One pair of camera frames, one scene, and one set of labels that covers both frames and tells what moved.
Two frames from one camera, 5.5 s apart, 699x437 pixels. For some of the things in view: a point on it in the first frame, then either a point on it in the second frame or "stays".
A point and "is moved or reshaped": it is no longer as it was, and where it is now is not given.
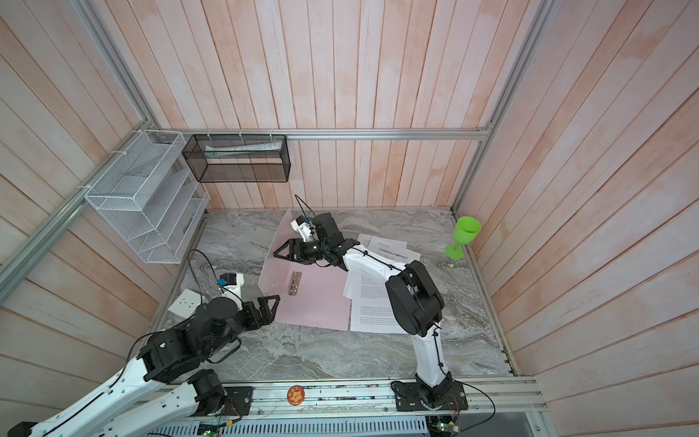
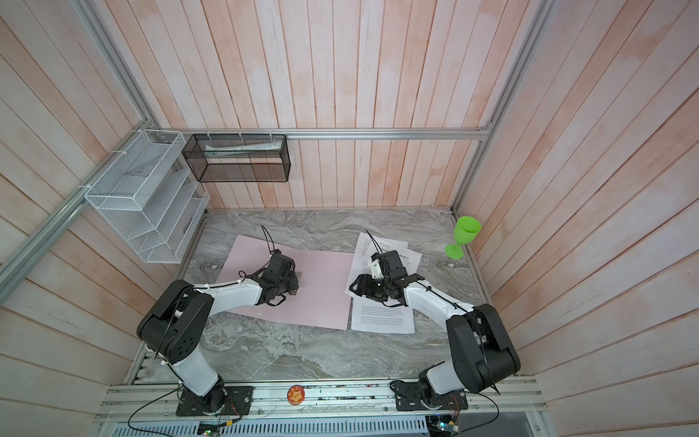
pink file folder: (310, 295) is moved or reshaped
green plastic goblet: (465, 231) stays
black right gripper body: (311, 252) to (380, 288)
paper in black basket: (212, 151) stays
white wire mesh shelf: (146, 189) stays
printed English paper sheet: (371, 305) stays
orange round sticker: (296, 395) stays
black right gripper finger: (290, 247) to (363, 285)
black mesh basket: (238, 157) stays
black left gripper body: (245, 319) to (288, 284)
